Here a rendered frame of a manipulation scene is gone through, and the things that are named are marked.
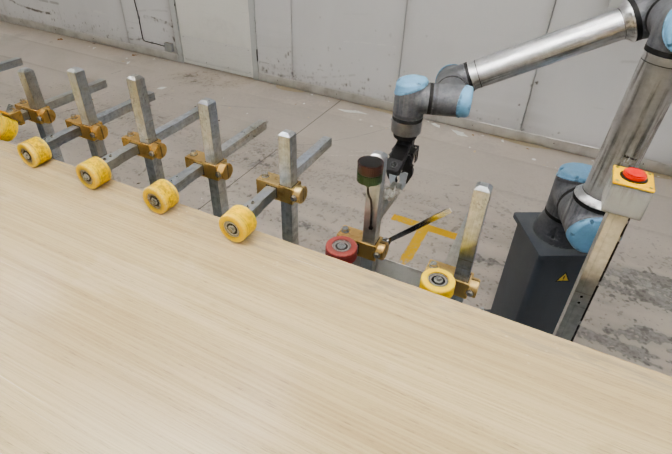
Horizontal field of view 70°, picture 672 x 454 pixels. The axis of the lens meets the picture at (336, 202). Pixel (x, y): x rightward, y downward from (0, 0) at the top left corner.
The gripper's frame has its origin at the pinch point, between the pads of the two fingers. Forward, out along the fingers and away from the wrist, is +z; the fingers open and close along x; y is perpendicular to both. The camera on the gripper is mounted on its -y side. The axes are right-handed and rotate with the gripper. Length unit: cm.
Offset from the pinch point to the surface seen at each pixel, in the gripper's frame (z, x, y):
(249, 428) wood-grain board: -9, -7, -92
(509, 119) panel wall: 72, -11, 231
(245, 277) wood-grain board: -8, 14, -62
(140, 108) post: -26, 69, -34
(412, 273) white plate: 4.0, -16.3, -30.0
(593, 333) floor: 84, -82, 54
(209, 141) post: -22, 45, -34
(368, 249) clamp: -3.4, -4.8, -34.5
